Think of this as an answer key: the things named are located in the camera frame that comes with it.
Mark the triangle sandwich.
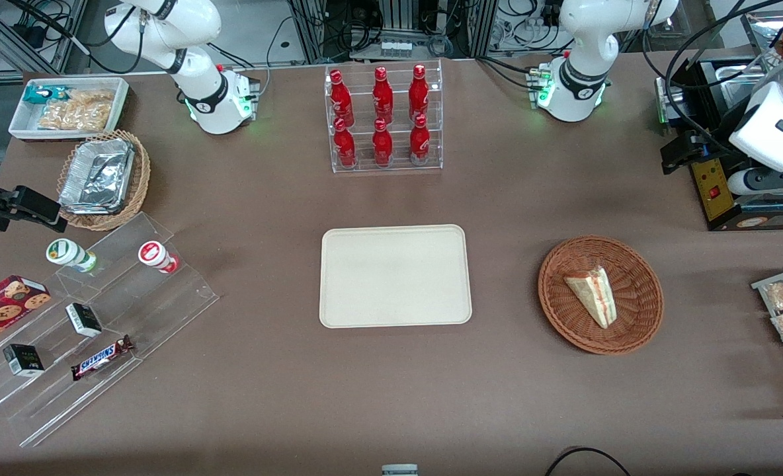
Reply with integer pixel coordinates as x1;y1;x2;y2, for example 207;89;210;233
564;266;618;330

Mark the light oval wicker basket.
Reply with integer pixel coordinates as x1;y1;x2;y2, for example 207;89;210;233
56;129;152;232

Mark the tray of snack bags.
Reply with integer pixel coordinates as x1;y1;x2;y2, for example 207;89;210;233
751;262;783;405

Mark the round brown wicker basket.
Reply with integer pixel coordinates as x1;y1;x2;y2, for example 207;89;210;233
538;235;665;356

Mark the beige rectangular tray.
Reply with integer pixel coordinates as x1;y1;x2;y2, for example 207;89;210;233
319;224;474;329

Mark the green lid yogurt cup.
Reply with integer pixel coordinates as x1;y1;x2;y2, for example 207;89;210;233
46;238;99;274

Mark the steel warmer pan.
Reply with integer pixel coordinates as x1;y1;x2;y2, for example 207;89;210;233
698;62;773;110

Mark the aluminium foil container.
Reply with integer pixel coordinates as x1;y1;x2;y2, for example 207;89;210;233
58;138;136;216

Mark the white rectangular bin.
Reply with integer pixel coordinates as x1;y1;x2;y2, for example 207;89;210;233
8;77;130;142

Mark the black food warmer appliance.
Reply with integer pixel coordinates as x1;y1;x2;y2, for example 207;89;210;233
655;13;783;233

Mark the red cookie box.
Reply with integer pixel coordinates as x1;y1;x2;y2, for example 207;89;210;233
0;275;52;352

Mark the clear bag of chips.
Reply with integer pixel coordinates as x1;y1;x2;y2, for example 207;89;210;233
37;89;116;132

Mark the teal snack packet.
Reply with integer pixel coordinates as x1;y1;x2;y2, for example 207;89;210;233
22;85;72;107

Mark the small black box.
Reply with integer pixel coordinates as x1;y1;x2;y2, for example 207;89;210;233
65;302;103;338
2;343;46;378

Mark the red lid yogurt cup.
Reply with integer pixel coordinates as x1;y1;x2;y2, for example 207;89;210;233
137;241;180;275

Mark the clear acrylic step display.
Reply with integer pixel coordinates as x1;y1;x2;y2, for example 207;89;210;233
0;211;221;449

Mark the snickers chocolate bar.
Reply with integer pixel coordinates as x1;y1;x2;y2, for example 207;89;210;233
70;335;135;382

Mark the red soda bottle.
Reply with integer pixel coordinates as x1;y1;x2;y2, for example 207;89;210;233
329;69;356;127
372;66;395;124
409;64;431;122
372;118;394;167
333;118;358;169
409;114;432;165

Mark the clear acrylic bottle rack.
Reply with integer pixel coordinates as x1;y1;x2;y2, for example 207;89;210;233
324;59;444;175

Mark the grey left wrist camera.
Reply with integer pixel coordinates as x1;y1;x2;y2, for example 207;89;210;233
727;167;783;197

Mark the black cable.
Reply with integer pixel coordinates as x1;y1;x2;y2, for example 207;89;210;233
543;447;632;476

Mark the aluminium frame structure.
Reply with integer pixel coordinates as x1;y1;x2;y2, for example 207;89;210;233
288;0;499;64

